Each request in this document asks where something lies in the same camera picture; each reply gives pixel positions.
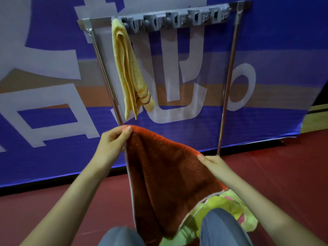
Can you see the person's right hand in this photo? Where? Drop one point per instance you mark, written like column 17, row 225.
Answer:
column 216, row 169

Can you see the person's left hand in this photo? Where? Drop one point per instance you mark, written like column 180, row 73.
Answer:
column 112, row 148

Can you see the bright yellow towel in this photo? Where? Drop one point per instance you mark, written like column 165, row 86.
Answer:
column 217, row 202

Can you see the orange towel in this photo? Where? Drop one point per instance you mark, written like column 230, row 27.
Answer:
column 166, row 181

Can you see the pale yellow-green towel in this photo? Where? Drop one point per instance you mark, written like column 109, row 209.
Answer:
column 249, row 220

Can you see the light green towel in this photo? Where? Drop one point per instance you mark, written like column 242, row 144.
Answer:
column 179, row 238

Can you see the pale yellow striped towel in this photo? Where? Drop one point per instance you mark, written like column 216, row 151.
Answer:
column 128, row 69

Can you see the chrome metal rack frame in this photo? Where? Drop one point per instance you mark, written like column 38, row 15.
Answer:
column 100, row 23

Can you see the grey clip hook bar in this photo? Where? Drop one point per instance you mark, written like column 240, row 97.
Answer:
column 166, row 19

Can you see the person's left forearm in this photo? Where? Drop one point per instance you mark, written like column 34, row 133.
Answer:
column 64, row 207

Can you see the person's right forearm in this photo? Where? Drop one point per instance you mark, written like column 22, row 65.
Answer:
column 261, row 210

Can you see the blue printed banner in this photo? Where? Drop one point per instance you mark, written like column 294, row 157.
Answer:
column 282, row 23

